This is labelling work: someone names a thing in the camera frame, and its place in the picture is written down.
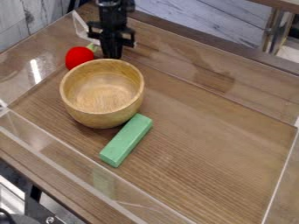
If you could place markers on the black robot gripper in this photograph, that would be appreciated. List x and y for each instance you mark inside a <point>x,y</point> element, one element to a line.
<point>113,26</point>

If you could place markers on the red plush strawberry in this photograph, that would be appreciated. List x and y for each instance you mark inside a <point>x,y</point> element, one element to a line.
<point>79,55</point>

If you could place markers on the light wooden bowl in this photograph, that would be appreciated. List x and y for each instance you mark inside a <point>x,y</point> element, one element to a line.
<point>102,92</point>

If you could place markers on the green rectangular block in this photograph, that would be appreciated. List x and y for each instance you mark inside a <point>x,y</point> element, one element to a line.
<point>126,140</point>

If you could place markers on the metal table leg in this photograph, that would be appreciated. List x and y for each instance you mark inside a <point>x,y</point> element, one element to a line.
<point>277,30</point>

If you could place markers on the clear acrylic corner bracket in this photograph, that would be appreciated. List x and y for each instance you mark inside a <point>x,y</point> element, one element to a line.
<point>82,28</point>

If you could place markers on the clear acrylic tray wall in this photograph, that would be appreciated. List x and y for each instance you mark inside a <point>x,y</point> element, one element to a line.
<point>87,188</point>

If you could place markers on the black table leg bracket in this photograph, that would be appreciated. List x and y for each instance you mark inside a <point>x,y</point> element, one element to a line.
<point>35,210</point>

